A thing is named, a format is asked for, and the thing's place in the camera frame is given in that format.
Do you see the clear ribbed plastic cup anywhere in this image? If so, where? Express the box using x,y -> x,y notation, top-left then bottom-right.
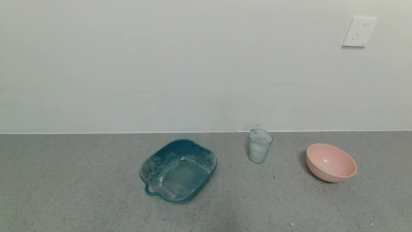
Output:
248,129 -> 274,164

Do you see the teal plastic tray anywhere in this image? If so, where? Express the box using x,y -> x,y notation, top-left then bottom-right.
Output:
139,139 -> 218,203

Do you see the pink bowl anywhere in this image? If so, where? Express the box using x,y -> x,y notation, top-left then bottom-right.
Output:
306,143 -> 358,183

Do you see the white wall socket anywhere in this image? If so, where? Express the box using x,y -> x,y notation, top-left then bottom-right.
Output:
342,16 -> 378,48

